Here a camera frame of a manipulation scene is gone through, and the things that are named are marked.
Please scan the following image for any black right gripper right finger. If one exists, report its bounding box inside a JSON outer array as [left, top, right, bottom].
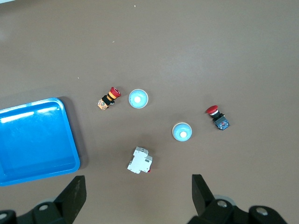
[[186, 174, 289, 224]]

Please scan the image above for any white circuit breaker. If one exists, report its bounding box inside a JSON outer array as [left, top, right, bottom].
[[127, 146, 154, 175]]

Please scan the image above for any blue plastic tray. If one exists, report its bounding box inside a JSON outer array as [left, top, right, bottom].
[[0, 97, 81, 187]]

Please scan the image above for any red mushroom button black switch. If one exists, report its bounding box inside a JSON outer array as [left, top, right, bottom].
[[205, 105, 231, 132]]

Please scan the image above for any light blue call bell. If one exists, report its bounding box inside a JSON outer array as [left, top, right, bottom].
[[171, 122, 193, 143], [128, 88, 149, 110]]

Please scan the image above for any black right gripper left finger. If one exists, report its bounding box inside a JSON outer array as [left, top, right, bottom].
[[0, 175, 87, 224]]

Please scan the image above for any red emergency stop yellow switch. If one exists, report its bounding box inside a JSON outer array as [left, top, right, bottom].
[[97, 86, 121, 111]]

